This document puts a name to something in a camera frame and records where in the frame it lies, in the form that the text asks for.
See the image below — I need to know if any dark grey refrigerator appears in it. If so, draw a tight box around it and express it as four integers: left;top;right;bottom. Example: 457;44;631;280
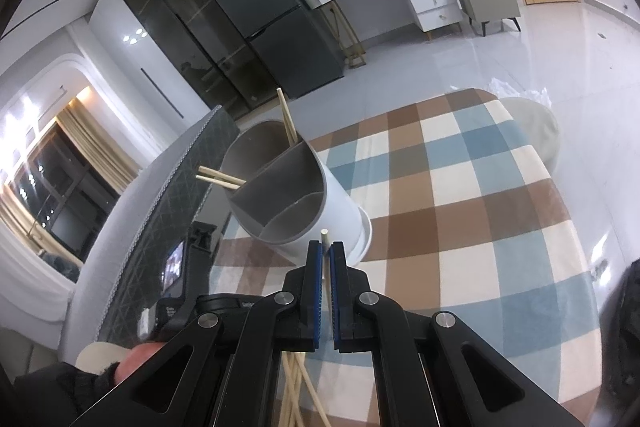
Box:
194;0;346;100

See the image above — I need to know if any white wardrobe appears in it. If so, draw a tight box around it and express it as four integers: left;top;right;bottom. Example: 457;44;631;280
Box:
89;0;211;132

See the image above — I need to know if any dark glass cabinet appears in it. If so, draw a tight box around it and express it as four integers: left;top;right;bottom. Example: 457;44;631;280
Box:
109;0;256;120

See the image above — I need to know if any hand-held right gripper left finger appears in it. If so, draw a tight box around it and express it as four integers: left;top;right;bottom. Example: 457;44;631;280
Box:
65;241;325;427

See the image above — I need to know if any person's left hand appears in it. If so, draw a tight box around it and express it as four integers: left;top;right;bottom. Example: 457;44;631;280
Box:
114;342;170;383

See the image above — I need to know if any person's left forearm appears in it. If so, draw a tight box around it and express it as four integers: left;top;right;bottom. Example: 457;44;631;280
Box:
12;341;131;427

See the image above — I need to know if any plaid table cloth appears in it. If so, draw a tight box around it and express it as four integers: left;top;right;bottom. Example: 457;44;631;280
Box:
212;88;598;427

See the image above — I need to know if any dark window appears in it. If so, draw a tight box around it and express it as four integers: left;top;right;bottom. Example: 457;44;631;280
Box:
10;127;123;268

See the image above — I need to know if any clear plastic bag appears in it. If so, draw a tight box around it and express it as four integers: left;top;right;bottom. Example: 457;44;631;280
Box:
487;76;551;108

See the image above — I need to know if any gold frame stool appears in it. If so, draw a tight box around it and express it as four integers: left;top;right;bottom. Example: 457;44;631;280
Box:
327;4;368;70

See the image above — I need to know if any black bag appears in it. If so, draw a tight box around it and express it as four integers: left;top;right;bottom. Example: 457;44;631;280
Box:
617;257;640;388

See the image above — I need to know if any bundle of wooden chopsticks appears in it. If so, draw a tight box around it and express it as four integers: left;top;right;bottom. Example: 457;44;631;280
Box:
282;352;331;427

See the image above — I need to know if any grey mattress bed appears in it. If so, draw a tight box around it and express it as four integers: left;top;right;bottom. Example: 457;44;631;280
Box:
65;104;241;358

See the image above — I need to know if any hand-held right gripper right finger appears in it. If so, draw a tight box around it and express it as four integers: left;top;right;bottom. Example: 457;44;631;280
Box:
327;241;566;427

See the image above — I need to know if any white and grey utensil holder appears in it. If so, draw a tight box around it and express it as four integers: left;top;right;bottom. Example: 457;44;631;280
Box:
220;119;373;265

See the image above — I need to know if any beige curtain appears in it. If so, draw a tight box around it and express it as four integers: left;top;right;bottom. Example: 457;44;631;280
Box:
52;109;142;196

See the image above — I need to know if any beige round stool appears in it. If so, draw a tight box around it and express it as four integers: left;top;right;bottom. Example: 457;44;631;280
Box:
500;97;560;175

